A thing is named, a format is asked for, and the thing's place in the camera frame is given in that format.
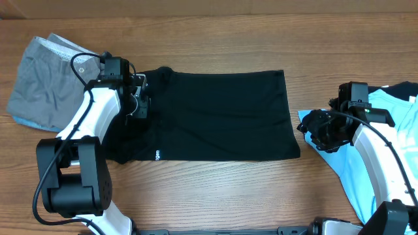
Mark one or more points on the light blue cloth under shorts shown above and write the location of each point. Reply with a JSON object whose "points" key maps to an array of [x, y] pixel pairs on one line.
{"points": [[22, 121]]}

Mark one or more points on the light blue t-shirt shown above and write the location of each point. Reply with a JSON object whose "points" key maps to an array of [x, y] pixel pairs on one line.
{"points": [[348, 163]]}

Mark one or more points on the black t-shirt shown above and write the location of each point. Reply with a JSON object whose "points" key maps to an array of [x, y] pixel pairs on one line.
{"points": [[208, 117]]}

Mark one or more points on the grey folded shorts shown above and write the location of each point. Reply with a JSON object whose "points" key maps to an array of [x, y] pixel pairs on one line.
{"points": [[46, 90]]}

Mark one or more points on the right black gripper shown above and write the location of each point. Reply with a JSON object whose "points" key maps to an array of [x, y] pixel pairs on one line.
{"points": [[311, 125]]}

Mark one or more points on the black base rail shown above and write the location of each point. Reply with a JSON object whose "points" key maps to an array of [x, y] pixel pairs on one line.
{"points": [[278, 231]]}

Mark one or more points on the black garment under blue shirt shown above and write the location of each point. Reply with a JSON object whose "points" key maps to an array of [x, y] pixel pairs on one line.
{"points": [[403, 90]]}

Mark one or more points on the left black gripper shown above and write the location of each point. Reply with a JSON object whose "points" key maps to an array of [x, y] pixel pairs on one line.
{"points": [[142, 111]]}

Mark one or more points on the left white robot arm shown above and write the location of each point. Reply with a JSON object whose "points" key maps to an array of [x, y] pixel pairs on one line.
{"points": [[74, 181]]}

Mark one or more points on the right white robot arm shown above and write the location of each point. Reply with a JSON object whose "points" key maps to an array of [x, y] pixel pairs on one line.
{"points": [[371, 131]]}

